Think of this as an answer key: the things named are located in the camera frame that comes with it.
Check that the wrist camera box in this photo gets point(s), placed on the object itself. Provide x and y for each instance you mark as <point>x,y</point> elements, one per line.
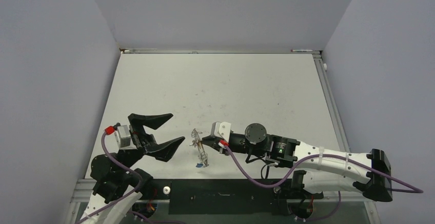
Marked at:
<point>221,131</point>
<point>122,135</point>

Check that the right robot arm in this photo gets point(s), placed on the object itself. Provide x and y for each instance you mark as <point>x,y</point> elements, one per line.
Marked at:
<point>316,168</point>

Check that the aluminium frame rail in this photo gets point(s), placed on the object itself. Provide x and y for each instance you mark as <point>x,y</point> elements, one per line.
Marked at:
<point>190,51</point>
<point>330,101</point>
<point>240,189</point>

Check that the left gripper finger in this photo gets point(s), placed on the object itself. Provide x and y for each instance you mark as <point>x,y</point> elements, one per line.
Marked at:
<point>151,121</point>
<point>165,151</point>

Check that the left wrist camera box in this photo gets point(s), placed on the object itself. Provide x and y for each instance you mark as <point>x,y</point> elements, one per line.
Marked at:
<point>122,135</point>

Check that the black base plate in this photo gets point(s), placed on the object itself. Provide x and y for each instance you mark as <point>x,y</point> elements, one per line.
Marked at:
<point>289,197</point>

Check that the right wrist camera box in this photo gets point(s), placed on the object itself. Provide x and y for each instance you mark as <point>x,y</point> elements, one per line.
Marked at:
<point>221,131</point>

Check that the red white marker pen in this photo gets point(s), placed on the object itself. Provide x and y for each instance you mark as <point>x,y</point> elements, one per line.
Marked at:
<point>301,51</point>

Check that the aluminium frame rail right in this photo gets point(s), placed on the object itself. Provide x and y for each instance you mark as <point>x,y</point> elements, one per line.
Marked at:
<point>330,101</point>

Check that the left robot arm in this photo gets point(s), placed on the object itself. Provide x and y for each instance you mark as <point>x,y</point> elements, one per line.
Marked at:
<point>117,186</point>

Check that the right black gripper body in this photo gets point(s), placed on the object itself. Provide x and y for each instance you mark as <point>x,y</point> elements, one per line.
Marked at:
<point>238,143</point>

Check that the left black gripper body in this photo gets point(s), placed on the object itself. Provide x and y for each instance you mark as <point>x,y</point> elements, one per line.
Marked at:
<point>140,140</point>

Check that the aluminium frame rail back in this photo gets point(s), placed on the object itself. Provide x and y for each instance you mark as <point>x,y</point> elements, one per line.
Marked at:
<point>190,51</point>

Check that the aluminium frame rail front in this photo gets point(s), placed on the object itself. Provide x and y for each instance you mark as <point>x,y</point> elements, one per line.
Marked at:
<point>240,189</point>

